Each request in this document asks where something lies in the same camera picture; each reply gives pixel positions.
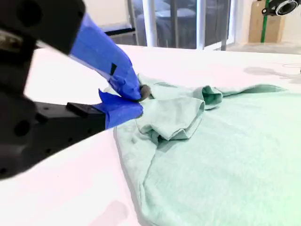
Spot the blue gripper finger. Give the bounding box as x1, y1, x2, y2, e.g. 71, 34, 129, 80
0, 0, 152, 102
32, 89, 144, 164

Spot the pale green T-shirt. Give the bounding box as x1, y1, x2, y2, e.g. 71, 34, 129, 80
113, 73, 301, 226

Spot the white round pillar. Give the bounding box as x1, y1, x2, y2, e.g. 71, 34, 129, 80
142, 0, 158, 48

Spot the green pole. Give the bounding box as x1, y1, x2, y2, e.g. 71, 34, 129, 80
260, 0, 271, 44

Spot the brown cardboard box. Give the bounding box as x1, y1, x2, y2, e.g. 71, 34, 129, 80
248, 0, 286, 44

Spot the white window frame post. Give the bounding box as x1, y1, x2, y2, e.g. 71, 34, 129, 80
196, 0, 208, 50

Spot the black and white camera box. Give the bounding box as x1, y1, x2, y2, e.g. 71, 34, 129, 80
261, 0, 301, 17

